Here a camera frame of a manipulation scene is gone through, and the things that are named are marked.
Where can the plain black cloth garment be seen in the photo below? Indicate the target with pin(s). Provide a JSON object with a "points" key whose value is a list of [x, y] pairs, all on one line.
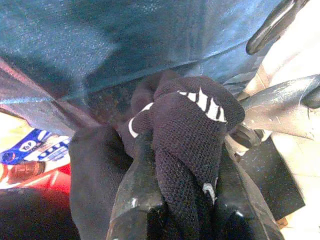
{"points": [[95, 175]]}

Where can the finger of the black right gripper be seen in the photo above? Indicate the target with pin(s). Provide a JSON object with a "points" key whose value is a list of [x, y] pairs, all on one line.
{"points": [[280, 105], [272, 25]]}

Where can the blue fabric laundry bag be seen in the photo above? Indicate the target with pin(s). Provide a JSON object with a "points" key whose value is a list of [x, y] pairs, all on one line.
{"points": [[125, 37]]}

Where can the blue white red detergent pack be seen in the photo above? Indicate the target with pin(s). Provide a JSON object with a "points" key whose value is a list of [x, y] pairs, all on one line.
{"points": [[32, 155]]}

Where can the black knit garment white print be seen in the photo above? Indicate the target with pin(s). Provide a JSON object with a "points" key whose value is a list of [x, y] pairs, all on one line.
{"points": [[190, 140]]}

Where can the black floor mat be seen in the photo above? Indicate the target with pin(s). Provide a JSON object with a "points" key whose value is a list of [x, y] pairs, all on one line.
{"points": [[270, 175]]}

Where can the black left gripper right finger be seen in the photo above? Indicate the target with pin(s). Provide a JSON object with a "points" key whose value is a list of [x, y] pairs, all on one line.
{"points": [[240, 190]]}

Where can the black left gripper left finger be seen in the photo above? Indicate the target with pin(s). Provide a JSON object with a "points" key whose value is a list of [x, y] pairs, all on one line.
{"points": [[136, 185]]}

